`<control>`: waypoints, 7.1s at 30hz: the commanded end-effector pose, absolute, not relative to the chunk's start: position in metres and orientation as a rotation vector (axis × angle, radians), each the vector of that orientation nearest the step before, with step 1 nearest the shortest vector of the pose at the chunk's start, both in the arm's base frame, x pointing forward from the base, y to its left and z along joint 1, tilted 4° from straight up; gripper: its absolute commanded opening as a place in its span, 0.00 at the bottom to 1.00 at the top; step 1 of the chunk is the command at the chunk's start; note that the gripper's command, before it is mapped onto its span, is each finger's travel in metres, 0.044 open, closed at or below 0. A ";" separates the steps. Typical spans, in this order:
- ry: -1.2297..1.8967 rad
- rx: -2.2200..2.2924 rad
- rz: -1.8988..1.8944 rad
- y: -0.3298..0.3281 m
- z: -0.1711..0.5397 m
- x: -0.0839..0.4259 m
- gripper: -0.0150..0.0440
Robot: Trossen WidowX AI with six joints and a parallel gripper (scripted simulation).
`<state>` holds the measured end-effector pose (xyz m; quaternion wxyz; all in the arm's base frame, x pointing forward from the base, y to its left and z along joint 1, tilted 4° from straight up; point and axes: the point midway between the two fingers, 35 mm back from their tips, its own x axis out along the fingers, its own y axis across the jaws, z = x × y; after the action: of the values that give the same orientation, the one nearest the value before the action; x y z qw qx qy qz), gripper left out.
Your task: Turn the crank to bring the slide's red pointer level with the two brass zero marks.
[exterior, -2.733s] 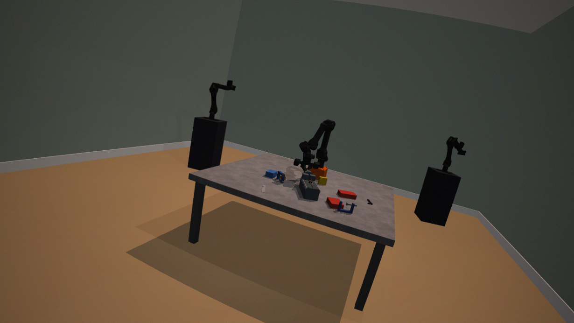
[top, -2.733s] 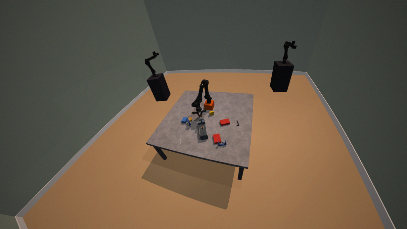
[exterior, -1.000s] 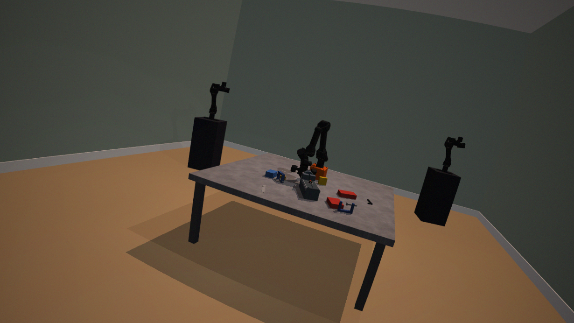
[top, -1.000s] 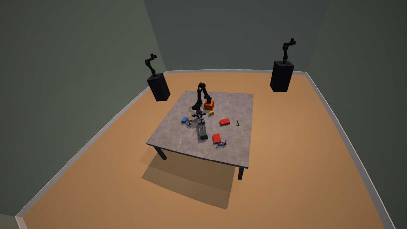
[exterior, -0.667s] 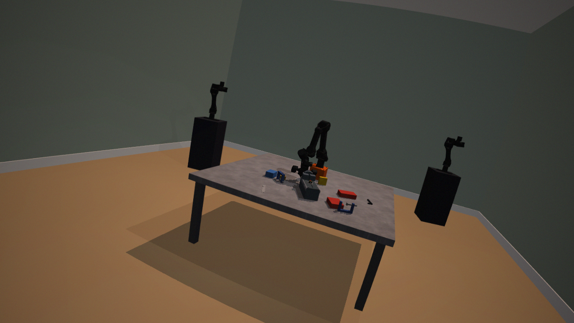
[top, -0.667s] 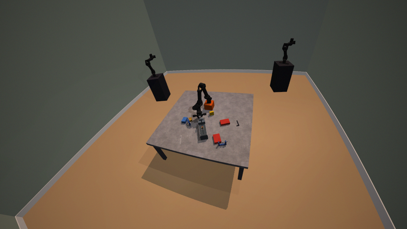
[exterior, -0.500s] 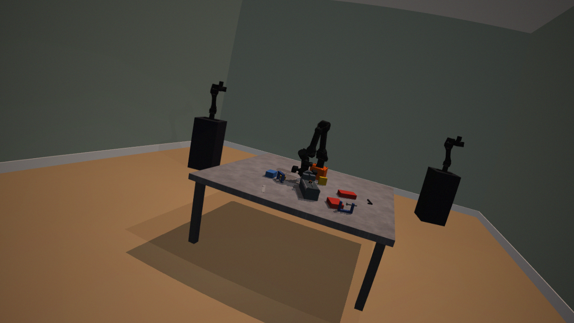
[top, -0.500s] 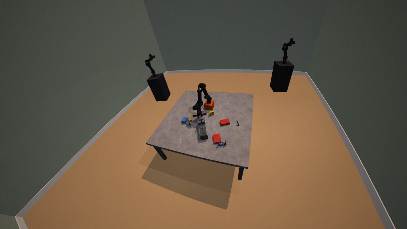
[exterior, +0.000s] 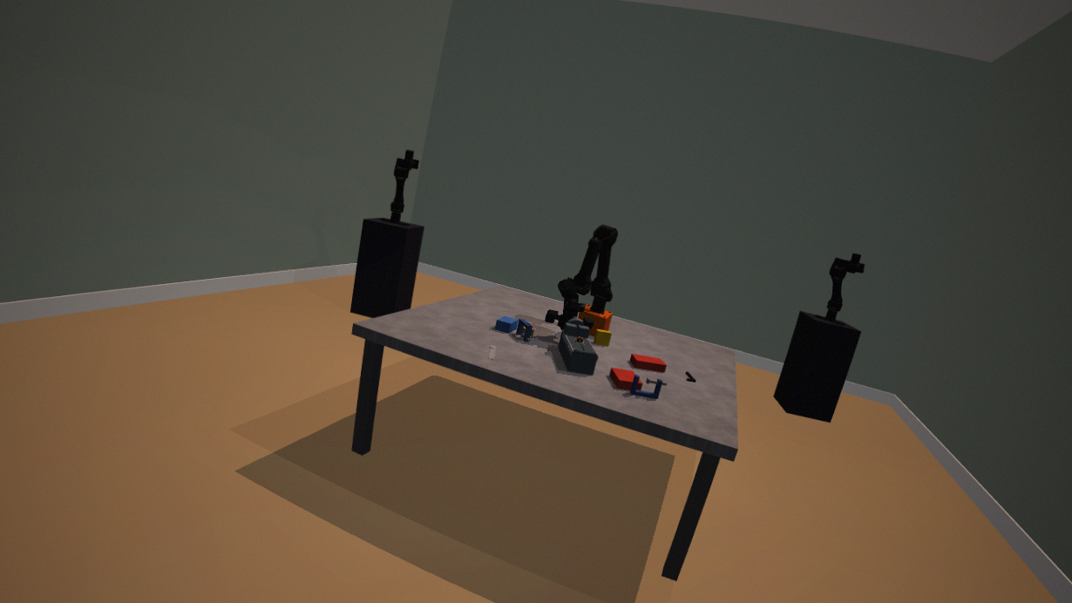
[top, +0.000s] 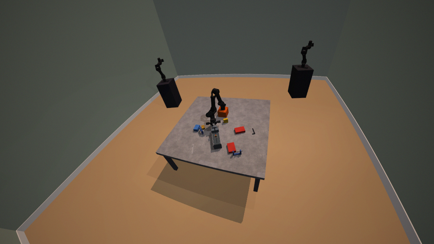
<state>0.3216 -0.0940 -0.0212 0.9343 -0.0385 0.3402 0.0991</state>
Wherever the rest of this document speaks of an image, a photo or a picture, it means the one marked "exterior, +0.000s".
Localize dark blue c-clamp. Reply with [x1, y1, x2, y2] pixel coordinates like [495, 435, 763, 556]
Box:
[630, 376, 667, 399]
[516, 319, 533, 342]

